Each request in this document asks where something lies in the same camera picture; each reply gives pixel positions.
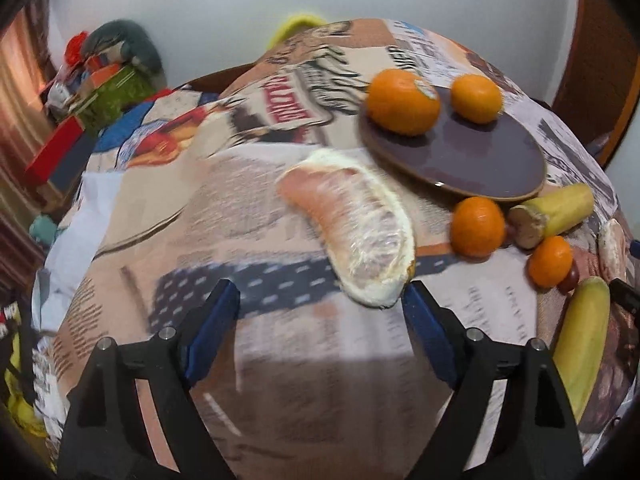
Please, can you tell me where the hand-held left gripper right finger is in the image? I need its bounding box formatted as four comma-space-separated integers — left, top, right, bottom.
402, 280, 586, 480

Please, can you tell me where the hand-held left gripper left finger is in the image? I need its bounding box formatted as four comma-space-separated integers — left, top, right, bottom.
56, 279, 242, 480

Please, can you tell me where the small peeled pomelo segment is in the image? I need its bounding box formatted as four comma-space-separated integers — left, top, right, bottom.
598, 218, 629, 282

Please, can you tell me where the small orange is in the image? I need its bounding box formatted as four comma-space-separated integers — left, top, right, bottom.
451, 74, 503, 124
450, 196, 507, 259
528, 235, 574, 289

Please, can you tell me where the cut yellow banana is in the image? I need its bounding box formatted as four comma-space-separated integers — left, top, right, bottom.
508, 183, 596, 250

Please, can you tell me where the large peeled pomelo segment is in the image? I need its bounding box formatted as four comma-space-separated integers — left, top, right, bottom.
276, 149, 417, 308

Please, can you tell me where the brown round plate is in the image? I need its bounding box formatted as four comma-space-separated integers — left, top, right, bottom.
359, 77, 546, 203

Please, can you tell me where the newspaper print blanket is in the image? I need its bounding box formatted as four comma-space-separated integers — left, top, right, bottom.
32, 19, 640, 466

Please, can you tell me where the white sheet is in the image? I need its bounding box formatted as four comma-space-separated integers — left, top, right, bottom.
32, 170, 126, 311

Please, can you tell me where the wooden door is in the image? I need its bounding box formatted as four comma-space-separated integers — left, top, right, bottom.
550, 0, 640, 166

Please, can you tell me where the yellow and black cloth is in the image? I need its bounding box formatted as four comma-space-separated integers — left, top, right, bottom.
0, 300, 51, 441

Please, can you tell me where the large orange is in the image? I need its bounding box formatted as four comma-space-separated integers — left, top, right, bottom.
366, 68, 442, 137

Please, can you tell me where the red box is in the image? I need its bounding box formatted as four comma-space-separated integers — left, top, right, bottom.
25, 119, 85, 188

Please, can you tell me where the green patterned bag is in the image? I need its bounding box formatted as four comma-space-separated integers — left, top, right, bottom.
70, 62, 161, 133

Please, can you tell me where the orange box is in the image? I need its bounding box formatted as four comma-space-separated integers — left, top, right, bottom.
87, 62, 126, 86

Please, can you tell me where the orange curtain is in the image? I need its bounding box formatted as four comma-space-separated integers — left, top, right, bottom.
0, 0, 58, 286

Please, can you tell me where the grey plush pillow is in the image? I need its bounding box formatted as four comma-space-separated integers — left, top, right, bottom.
82, 20, 165, 78

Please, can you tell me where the red plastic bag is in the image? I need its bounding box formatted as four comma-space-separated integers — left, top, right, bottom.
65, 32, 88, 63

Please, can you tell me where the yellow foam tube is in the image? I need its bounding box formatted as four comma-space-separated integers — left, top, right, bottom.
267, 11, 326, 46

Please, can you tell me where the wooden bed frame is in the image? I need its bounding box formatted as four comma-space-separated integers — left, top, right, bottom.
172, 62, 256, 96

